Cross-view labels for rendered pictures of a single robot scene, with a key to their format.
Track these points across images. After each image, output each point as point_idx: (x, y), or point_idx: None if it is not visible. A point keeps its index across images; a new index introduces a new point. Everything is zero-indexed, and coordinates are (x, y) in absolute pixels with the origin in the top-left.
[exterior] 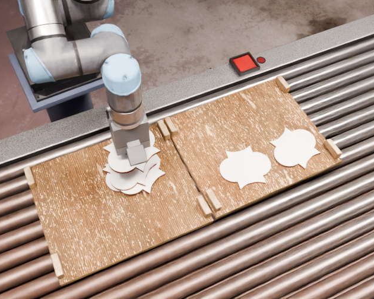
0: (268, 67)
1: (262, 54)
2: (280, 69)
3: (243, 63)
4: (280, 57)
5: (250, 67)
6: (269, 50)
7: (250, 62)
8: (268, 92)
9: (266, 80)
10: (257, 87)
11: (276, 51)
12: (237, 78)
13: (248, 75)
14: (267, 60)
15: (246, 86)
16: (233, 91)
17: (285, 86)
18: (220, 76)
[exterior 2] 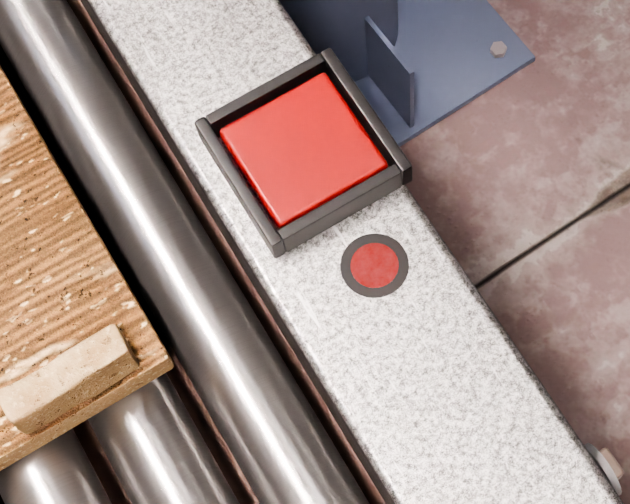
0: (303, 314)
1: (435, 271)
2: (340, 422)
3: (293, 139)
4: (424, 403)
5: (258, 182)
6: (481, 321)
7: (310, 184)
8: (19, 295)
9: (173, 306)
10: (65, 230)
11: (477, 372)
12: (189, 121)
13: (217, 189)
14: (373, 309)
15: (111, 174)
16: (68, 103)
17: (10, 385)
18: (196, 25)
